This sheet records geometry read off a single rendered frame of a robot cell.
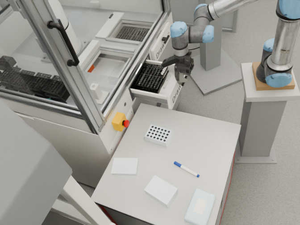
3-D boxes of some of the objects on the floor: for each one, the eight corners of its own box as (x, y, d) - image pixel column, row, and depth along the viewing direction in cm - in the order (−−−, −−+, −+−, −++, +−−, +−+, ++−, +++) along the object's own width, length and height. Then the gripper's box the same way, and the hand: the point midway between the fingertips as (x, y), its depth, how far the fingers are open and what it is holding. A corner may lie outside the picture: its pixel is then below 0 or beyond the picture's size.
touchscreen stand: (247, 78, 266) (263, -31, 187) (204, 95, 261) (202, -9, 182) (220, 48, 297) (224, -56, 218) (181, 64, 292) (171, -37, 213)
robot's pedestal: (269, 130, 228) (291, 59, 169) (277, 163, 210) (303, 97, 151) (231, 131, 233) (239, 62, 174) (235, 163, 215) (244, 99, 156)
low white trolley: (232, 185, 205) (241, 124, 147) (209, 276, 173) (209, 245, 114) (158, 163, 226) (140, 102, 167) (125, 241, 193) (89, 199, 135)
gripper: (187, 60, 132) (189, 91, 149) (193, 46, 138) (195, 77, 155) (169, 58, 135) (174, 88, 152) (177, 43, 141) (181, 74, 158)
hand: (180, 80), depth 153 cm, fingers closed on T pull, 3 cm apart
